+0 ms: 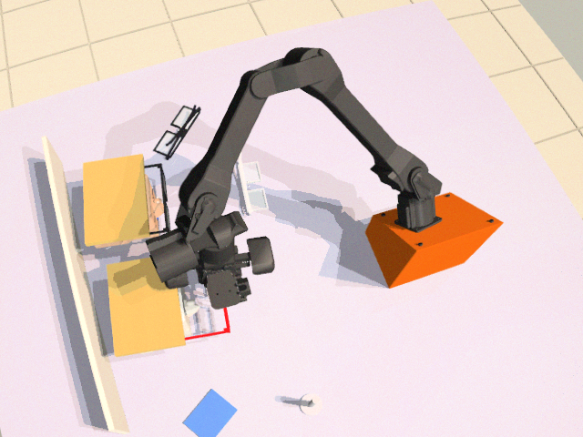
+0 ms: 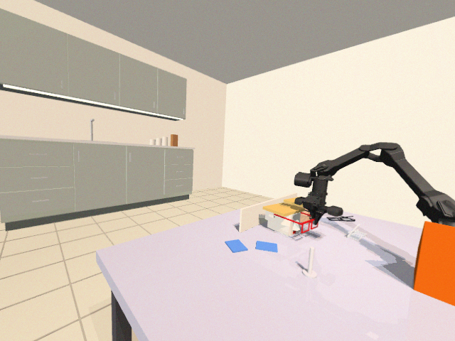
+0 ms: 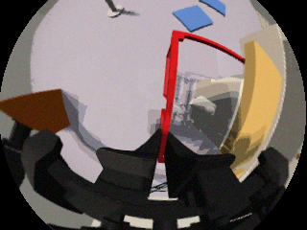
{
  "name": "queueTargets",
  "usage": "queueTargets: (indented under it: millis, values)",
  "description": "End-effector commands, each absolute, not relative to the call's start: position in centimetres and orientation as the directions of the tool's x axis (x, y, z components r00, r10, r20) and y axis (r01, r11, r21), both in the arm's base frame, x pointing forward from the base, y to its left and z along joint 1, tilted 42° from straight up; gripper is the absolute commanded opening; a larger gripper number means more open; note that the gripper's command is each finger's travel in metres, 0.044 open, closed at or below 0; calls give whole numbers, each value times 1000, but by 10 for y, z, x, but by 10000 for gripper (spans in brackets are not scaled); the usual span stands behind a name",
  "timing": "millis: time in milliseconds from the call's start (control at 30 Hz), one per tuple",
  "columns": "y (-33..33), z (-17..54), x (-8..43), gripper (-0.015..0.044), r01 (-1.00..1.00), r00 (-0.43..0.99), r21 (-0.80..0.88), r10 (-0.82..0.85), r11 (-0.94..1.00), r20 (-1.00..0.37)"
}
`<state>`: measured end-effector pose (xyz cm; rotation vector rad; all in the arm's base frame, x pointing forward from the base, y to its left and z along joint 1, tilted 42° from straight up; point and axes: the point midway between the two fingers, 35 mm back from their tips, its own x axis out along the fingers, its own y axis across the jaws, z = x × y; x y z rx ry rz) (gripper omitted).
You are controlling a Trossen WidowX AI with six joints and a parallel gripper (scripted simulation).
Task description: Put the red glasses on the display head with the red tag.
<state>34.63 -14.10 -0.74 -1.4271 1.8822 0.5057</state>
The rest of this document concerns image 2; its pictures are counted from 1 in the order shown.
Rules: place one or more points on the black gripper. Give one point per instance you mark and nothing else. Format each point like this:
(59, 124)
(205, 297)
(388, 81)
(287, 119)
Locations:
(318, 213)

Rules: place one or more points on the blue flat rectangular pad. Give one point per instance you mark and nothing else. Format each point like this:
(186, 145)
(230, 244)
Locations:
(266, 246)
(236, 246)

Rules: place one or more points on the long cream flat panel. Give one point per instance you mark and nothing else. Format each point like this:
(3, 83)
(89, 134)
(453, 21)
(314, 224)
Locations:
(254, 215)

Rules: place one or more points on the red glasses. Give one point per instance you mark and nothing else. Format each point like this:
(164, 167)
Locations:
(305, 225)

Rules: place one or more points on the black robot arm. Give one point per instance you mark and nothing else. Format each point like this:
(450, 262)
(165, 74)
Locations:
(437, 206)

